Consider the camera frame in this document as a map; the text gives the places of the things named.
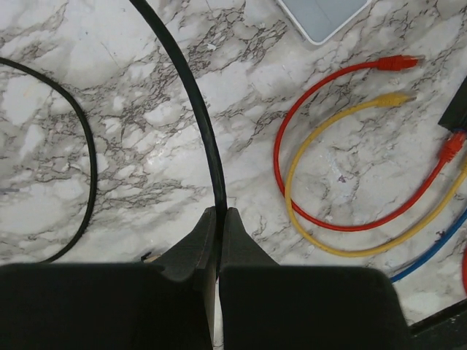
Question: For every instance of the white small router box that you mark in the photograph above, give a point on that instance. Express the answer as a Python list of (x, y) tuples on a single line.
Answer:
[(318, 20)]

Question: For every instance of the black network switch box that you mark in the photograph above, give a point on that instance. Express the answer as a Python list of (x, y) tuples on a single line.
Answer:
[(455, 116)]

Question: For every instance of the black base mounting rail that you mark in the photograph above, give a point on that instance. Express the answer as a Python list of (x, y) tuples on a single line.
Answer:
[(447, 329)]

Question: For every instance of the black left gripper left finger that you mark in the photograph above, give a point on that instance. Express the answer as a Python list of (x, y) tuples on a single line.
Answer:
[(164, 304)]

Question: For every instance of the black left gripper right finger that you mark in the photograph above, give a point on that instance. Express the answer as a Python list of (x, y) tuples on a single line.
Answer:
[(270, 306)]

